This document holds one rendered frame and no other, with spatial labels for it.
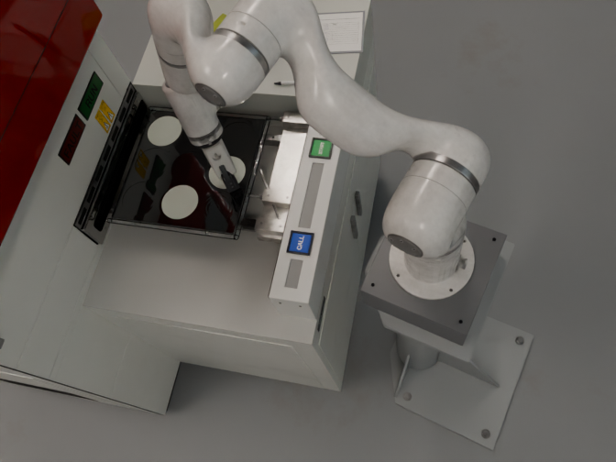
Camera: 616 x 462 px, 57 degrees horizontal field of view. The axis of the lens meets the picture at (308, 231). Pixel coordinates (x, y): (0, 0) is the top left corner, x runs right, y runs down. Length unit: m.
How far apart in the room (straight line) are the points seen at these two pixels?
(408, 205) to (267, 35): 0.34
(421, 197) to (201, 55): 0.40
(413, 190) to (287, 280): 0.47
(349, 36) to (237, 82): 0.82
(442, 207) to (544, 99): 1.88
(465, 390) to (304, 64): 1.53
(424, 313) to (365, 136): 0.52
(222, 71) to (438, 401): 1.59
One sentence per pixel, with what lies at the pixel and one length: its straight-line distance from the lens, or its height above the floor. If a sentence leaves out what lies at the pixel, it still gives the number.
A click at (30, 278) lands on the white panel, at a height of 1.05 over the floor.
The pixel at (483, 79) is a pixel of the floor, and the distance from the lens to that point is 2.78.
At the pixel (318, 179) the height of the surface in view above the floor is 0.96.
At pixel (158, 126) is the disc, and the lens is 1.67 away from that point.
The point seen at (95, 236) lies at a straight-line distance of 1.59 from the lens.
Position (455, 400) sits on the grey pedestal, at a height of 0.01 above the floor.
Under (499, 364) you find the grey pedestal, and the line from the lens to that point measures 2.21.
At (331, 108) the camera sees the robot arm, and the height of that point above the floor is 1.45.
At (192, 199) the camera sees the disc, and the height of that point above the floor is 0.90.
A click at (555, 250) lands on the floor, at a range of 2.40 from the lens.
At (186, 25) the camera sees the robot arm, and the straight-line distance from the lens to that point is 0.91.
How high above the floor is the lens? 2.15
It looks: 64 degrees down
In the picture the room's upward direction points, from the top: 20 degrees counter-clockwise
